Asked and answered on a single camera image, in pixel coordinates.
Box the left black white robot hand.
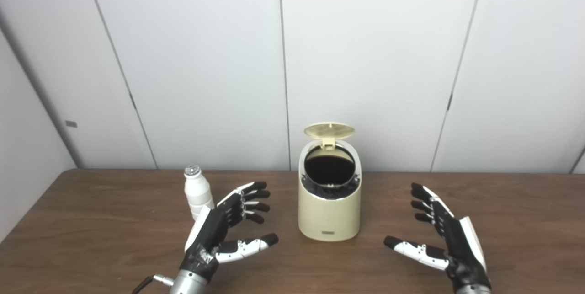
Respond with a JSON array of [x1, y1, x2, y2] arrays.
[[179, 181, 279, 283]]

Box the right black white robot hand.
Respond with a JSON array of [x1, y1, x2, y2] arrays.
[[384, 182, 492, 291]]

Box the small white plastic bottle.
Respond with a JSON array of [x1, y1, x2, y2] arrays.
[[184, 165, 215, 220]]

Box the cream-colored bin body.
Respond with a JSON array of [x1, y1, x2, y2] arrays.
[[298, 140, 362, 242]]

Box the round cream bin lid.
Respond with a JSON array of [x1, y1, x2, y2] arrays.
[[304, 123, 356, 150]]

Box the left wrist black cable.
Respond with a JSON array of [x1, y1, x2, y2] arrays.
[[132, 274, 175, 294]]

